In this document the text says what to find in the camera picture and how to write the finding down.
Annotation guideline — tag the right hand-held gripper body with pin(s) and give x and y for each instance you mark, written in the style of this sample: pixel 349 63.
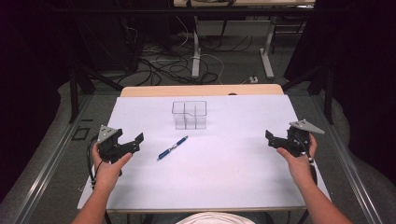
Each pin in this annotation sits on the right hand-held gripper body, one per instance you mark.
pixel 299 140

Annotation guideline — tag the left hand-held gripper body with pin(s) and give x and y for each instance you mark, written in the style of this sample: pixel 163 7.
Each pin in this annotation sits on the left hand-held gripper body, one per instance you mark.
pixel 109 143

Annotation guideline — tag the person's right hand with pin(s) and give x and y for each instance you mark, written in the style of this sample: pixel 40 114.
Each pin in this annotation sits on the person's right hand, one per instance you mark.
pixel 299 166

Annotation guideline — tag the person's left hand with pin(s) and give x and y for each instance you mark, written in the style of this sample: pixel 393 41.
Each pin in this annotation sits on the person's left hand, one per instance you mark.
pixel 107 171

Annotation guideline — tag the blue pen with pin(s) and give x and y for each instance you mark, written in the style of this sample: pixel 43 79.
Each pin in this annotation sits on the blue pen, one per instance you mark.
pixel 172 147

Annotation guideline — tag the clear plastic divided container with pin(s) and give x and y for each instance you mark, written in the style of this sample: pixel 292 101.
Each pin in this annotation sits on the clear plastic divided container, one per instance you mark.
pixel 189 115

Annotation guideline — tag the black metal stand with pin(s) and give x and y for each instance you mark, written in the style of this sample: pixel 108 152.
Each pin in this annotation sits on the black metal stand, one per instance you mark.
pixel 73 96

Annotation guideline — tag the person's white shirt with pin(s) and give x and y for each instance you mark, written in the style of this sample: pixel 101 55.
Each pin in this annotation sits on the person's white shirt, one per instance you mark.
pixel 214 218

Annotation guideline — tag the white desk with metal legs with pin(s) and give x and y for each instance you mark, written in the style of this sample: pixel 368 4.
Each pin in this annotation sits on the white desk with metal legs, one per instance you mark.
pixel 196 53

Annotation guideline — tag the black floor outlet frame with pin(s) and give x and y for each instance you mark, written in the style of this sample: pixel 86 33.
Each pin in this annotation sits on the black floor outlet frame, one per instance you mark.
pixel 81 133

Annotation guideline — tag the aluminium floor rail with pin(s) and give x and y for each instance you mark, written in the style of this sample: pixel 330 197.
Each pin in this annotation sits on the aluminium floor rail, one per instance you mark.
pixel 351 168
pixel 46 168

